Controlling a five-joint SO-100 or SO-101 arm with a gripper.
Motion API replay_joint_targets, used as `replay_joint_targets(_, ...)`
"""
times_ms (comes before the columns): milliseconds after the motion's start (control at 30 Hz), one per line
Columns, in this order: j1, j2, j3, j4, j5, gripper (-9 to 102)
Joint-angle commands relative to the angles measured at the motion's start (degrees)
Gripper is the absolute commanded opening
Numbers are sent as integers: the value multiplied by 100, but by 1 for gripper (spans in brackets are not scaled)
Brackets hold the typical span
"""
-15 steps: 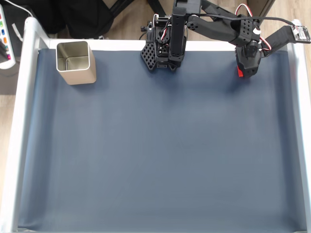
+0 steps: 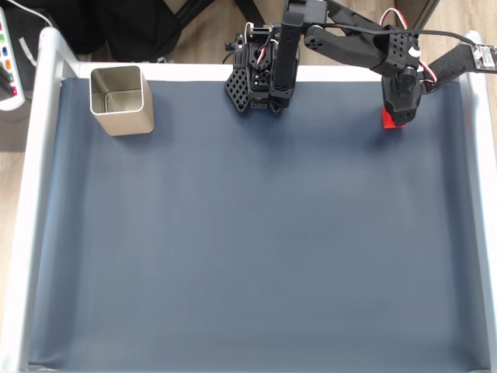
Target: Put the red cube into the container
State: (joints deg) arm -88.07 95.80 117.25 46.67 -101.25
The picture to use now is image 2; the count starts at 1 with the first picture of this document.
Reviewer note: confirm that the dark blue mat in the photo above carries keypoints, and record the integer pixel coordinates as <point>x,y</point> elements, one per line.
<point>248,252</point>

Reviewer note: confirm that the red cube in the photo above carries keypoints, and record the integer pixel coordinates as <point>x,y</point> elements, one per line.
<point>388,122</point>

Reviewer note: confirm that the dark brown cabinet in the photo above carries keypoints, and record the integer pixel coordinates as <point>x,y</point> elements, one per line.
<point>423,11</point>

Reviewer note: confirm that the square metal container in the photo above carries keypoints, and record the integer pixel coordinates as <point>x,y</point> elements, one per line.
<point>128,120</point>

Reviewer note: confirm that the bare circuit board camera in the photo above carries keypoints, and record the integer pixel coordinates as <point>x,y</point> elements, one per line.
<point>483,58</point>

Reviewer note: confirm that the grey tape strip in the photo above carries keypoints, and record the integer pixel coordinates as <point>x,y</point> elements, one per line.
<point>26,49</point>

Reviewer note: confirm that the white metal table frame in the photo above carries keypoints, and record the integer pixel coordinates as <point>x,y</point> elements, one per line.
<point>35,175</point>

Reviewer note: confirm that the black office chair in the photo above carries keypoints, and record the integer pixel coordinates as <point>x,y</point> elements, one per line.
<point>128,27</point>

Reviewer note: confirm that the white device with coloured buttons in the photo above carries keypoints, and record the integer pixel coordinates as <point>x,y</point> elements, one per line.
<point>9,77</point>

